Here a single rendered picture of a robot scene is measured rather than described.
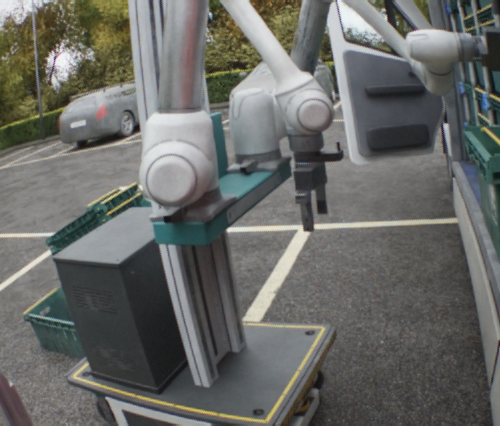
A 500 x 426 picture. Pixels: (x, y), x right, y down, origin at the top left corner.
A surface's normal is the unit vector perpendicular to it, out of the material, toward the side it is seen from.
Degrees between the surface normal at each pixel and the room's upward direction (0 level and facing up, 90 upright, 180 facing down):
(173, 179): 96
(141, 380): 90
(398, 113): 89
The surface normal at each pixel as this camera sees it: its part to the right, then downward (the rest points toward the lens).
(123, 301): -0.37, 0.33
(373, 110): 0.22, 0.23
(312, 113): 0.11, 0.41
